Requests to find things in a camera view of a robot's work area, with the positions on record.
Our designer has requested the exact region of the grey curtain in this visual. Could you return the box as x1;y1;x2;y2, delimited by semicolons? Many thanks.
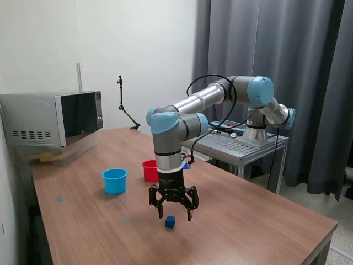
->
191;0;353;202

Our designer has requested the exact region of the red plastic cup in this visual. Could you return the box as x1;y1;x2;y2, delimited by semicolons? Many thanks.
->
141;160;159;183

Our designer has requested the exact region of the silver microwave oven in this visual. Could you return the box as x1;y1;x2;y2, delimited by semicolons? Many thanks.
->
0;90;104;149

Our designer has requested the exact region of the aluminium profile robot stand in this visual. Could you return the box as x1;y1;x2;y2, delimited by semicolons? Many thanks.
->
180;127;290;194

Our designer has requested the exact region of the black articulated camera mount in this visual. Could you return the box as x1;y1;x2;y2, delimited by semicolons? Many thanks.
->
115;74;141;131

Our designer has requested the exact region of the black robot wrist cable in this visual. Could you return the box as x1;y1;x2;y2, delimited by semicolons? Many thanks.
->
186;73;238;163

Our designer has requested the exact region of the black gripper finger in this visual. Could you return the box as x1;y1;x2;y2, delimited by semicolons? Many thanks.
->
180;186;200;221
148;185;167;219

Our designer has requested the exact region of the blue teach pendant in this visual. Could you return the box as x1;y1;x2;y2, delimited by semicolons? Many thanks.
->
209;120;246;133

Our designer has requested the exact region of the white pole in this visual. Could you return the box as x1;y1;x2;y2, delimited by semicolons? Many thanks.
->
76;62;83;92

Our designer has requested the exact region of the blue plastic cup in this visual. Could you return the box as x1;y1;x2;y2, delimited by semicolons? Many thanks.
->
101;167;129;195

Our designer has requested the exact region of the wooden block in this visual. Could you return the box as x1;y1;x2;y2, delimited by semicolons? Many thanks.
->
29;153;60;163

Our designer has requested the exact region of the black stand power cable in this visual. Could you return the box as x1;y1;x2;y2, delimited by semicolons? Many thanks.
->
266;129;280;191

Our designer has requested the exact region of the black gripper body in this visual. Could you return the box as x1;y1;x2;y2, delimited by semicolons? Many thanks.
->
156;168;186;206

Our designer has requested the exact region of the white floor cable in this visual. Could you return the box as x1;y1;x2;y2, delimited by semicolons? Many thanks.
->
330;245;353;257

